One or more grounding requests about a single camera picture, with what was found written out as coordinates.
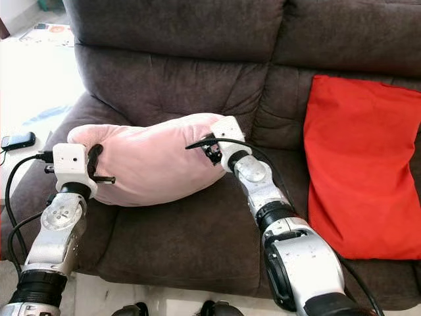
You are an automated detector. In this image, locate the white side table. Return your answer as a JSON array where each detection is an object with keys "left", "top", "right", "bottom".
[{"left": 0, "top": 125, "right": 55, "bottom": 213}]

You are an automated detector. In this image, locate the teal plastic stool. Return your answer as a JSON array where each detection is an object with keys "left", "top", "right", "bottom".
[{"left": 37, "top": 0, "right": 63, "bottom": 12}]

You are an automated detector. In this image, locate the black left robot foot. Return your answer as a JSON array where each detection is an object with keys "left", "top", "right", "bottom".
[{"left": 111, "top": 302, "right": 149, "bottom": 316}]

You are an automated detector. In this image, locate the black mobile phone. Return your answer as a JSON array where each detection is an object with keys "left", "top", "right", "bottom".
[{"left": 1, "top": 132, "right": 36, "bottom": 151}]

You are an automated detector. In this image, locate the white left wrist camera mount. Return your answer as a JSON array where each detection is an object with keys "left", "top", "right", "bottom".
[{"left": 51, "top": 143, "right": 98, "bottom": 198}]

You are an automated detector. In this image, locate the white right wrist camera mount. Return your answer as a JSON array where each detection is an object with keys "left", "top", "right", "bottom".
[{"left": 210, "top": 116, "right": 252, "bottom": 172}]

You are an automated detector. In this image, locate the dark brown fabric sofa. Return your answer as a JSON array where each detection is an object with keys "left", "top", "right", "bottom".
[{"left": 18, "top": 0, "right": 421, "bottom": 311}]

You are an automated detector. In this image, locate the pink plush pillow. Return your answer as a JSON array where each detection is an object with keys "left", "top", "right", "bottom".
[{"left": 67, "top": 113, "right": 228, "bottom": 207}]

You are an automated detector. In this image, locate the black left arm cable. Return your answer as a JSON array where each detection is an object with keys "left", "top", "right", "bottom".
[{"left": 4, "top": 150, "right": 55, "bottom": 277}]

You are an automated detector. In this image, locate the black robot foot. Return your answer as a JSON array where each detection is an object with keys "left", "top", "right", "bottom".
[
  {"left": 197, "top": 300, "right": 237, "bottom": 316},
  {"left": 111, "top": 302, "right": 149, "bottom": 316}
]

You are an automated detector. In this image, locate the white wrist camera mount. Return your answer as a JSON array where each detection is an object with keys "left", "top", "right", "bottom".
[
  {"left": 51, "top": 143, "right": 98, "bottom": 198},
  {"left": 210, "top": 116, "right": 252, "bottom": 172}
]

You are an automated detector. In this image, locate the red pillow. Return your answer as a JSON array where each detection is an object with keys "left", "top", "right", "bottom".
[{"left": 303, "top": 74, "right": 421, "bottom": 261}]

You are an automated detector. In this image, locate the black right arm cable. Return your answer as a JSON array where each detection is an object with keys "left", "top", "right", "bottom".
[{"left": 186, "top": 137, "right": 278, "bottom": 198}]

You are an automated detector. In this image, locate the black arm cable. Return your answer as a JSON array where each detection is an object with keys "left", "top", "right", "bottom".
[
  {"left": 4, "top": 150, "right": 55, "bottom": 277},
  {"left": 186, "top": 137, "right": 278, "bottom": 198}
]

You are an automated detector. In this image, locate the black right robot foot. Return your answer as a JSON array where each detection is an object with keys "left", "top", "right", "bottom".
[{"left": 197, "top": 300, "right": 237, "bottom": 316}]

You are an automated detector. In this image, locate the colourful printed magazine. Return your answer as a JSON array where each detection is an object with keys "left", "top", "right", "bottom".
[{"left": 18, "top": 23, "right": 74, "bottom": 48}]

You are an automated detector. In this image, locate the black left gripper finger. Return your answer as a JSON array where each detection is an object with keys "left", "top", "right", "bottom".
[{"left": 86, "top": 144, "right": 104, "bottom": 177}]

